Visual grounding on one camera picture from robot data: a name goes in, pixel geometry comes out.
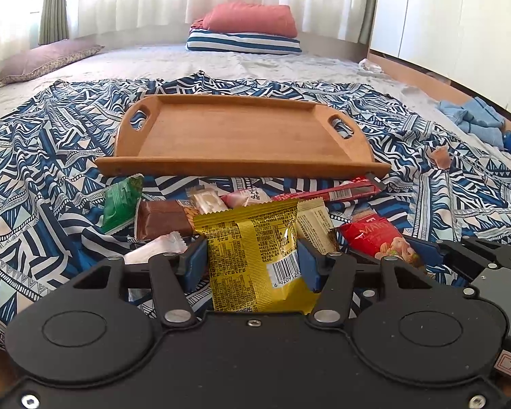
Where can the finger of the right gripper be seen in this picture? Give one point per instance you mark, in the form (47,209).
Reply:
(427,251)

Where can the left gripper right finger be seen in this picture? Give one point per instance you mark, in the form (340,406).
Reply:
(332,277)

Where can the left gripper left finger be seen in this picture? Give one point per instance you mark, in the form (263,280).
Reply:
(172,276)

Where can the white clear snack packet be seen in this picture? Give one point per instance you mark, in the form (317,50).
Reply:
(170,244)

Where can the gold beige snack packet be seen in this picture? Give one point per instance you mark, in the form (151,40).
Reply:
(314,224)

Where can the red nut snack bag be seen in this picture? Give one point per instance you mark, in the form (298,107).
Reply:
(377,237)

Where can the brown chocolate snack packet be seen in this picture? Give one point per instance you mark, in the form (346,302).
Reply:
(157,218)

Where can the yellow snack packet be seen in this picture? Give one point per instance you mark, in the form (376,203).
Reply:
(252,257)

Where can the beige biscuit snack packet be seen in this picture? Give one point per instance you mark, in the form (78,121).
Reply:
(206,199)

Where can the long red stick packet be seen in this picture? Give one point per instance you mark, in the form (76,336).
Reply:
(347,191)

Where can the green snack packet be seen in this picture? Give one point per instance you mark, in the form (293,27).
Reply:
(121,203)

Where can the pink snack packet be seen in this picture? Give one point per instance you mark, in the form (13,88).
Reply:
(245,197)

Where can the brown wrapper scrap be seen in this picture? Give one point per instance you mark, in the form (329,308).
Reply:
(440,157)

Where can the wooden serving tray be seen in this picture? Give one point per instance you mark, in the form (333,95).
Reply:
(223,135)

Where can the light blue cloth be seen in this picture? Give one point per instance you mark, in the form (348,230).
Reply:
(478,118)

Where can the blue patterned cloth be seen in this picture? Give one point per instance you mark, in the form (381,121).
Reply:
(52,195)

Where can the blue striped pillow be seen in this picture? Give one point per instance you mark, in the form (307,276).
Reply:
(244,42)

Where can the purple pillow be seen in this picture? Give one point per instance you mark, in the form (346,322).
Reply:
(45,59)

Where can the red pillow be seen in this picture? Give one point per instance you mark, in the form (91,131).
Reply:
(238,17)

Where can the right grey green curtain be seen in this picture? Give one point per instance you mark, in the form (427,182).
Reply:
(367,24)

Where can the grey green curtain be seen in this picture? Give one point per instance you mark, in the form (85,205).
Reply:
(367,24)
(53,26)

